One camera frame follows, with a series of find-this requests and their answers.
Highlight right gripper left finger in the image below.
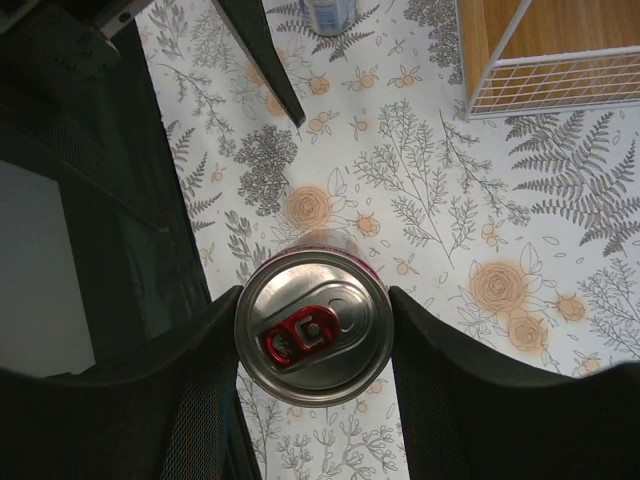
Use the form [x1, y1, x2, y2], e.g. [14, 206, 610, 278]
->
[1, 286, 241, 479]

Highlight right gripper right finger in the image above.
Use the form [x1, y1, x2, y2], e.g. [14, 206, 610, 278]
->
[390, 287, 639, 479]

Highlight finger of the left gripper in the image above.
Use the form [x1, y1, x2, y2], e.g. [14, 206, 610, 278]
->
[214, 0, 306, 127]

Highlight Red Bull can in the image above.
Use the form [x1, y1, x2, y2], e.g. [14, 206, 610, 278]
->
[299, 0, 358, 36]
[234, 229, 394, 407]

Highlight floral tablecloth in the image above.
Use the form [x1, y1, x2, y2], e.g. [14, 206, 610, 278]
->
[136, 1, 639, 378]

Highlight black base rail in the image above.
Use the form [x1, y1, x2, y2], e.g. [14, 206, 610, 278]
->
[1, 1, 259, 479]

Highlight white wire wooden shelf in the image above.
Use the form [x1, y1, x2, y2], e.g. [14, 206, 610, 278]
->
[455, 0, 639, 119]

